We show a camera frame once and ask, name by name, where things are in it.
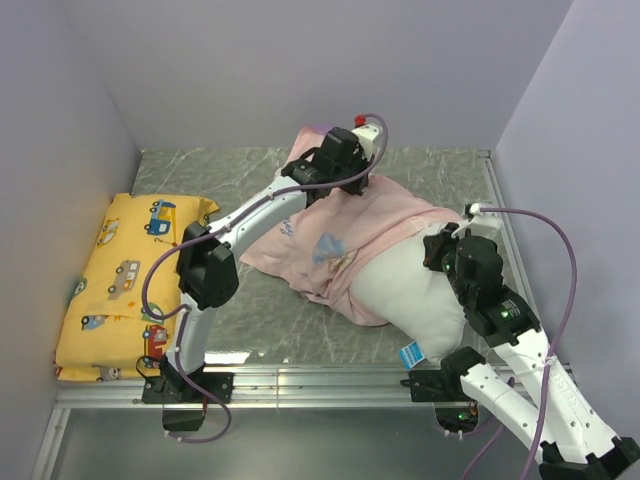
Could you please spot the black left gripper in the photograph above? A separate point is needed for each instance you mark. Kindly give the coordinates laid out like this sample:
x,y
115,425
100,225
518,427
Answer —
x,y
359,158

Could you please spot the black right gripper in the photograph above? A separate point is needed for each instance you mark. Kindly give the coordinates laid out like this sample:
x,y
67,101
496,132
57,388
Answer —
x,y
436,243

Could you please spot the white pillow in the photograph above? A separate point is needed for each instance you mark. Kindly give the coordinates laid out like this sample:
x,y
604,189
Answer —
x,y
396,287

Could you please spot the pink purple pillowcase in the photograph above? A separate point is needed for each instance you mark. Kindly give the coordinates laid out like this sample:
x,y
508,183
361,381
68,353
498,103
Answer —
x,y
320,250

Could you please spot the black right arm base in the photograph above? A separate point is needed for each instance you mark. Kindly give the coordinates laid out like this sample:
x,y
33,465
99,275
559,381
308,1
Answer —
x,y
455,412

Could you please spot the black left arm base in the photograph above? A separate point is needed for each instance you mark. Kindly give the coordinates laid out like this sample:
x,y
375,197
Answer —
x,y
184,407

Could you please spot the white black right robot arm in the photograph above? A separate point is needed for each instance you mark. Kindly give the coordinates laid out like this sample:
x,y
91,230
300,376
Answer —
x,y
564,434

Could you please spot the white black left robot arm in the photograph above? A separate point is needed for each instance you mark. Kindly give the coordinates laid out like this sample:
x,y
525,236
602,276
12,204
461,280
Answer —
x,y
206,266

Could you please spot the blue pillow care label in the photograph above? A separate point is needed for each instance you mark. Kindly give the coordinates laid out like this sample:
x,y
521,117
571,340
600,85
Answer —
x,y
411,355

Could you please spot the yellow cartoon car pillow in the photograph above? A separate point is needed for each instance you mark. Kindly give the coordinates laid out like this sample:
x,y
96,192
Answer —
x,y
113,328

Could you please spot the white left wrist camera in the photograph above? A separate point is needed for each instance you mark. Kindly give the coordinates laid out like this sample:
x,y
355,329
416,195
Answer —
x,y
369,134

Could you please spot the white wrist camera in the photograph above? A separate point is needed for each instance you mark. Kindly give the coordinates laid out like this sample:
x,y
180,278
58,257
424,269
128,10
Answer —
x,y
476,222
369,134

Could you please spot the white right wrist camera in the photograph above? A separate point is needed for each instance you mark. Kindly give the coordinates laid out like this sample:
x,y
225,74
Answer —
x,y
476,222

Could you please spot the aluminium frame rail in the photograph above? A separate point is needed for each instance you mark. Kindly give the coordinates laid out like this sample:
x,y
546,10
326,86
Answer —
x,y
314,397

